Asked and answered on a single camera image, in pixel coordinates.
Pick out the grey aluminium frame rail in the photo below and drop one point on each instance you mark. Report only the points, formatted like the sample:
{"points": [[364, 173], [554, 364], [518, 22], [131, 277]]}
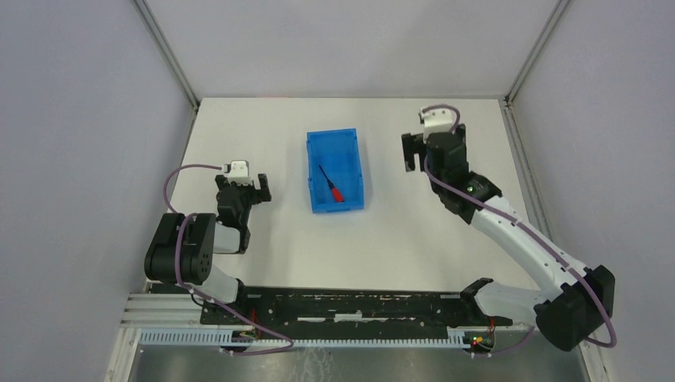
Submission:
{"points": [[537, 49]]}

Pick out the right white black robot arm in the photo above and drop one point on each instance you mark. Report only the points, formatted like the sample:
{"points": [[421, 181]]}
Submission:
{"points": [[573, 303]]}

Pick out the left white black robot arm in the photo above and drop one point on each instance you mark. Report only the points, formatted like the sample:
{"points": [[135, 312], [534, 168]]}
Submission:
{"points": [[182, 249]]}

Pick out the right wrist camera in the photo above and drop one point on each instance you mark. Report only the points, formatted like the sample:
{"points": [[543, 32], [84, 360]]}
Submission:
{"points": [[439, 119]]}

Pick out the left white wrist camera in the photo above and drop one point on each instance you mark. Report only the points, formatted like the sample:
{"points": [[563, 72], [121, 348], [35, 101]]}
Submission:
{"points": [[237, 172]]}

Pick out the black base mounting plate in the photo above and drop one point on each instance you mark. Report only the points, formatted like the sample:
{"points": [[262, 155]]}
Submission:
{"points": [[334, 314]]}

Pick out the blue plastic bin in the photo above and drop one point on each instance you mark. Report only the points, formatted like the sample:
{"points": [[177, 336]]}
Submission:
{"points": [[337, 151]]}

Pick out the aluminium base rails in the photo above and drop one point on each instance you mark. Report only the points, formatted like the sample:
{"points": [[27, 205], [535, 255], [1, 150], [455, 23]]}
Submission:
{"points": [[160, 311]]}

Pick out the left aluminium corner post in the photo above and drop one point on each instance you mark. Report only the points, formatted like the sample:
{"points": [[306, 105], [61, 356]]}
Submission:
{"points": [[159, 38]]}

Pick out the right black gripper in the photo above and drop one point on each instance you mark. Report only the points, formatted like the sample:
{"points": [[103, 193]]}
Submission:
{"points": [[422, 146]]}

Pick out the white slotted cable duct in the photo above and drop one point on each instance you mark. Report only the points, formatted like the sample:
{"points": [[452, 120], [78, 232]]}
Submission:
{"points": [[227, 338]]}

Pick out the red black screwdriver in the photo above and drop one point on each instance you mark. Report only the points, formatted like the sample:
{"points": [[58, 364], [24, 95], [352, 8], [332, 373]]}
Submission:
{"points": [[336, 194]]}

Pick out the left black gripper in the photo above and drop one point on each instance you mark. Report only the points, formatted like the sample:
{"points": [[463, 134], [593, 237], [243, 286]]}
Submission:
{"points": [[242, 191]]}

